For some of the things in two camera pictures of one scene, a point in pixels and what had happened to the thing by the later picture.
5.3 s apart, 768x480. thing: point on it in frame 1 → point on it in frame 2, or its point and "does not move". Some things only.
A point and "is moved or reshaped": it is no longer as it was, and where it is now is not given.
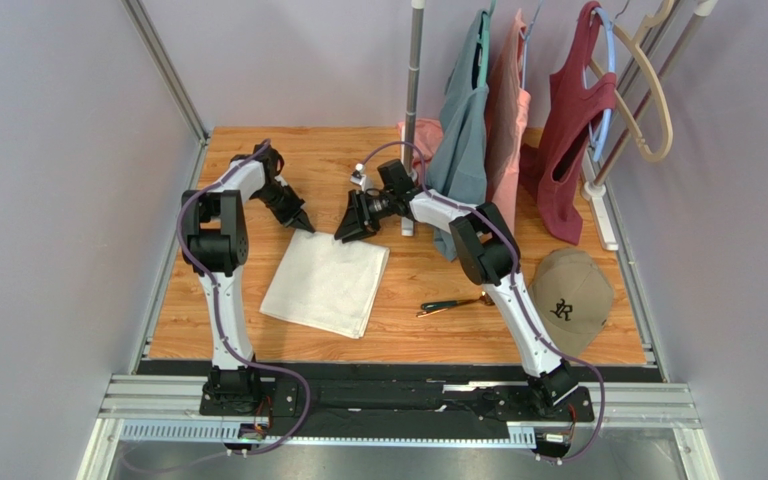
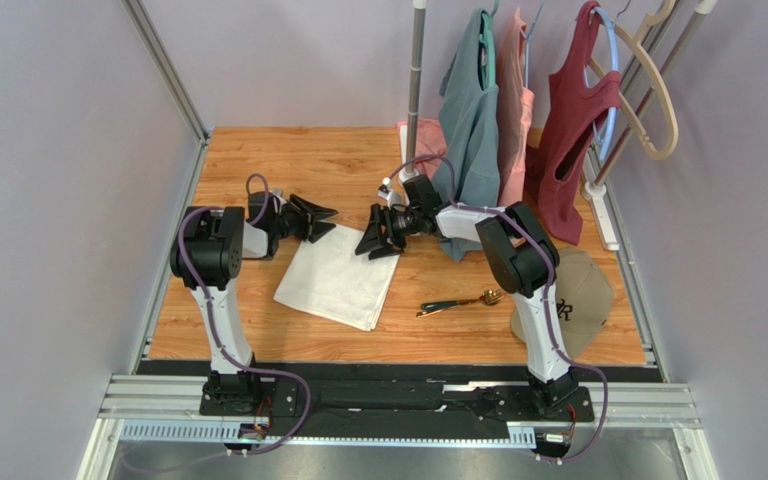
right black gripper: [362, 207] → [388, 226]
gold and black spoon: [483, 298] does not move
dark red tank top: [553, 159] does not move
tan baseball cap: [573, 297] does not move
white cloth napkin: [327, 283] is moved or reshaped
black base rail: [397, 400] does not move
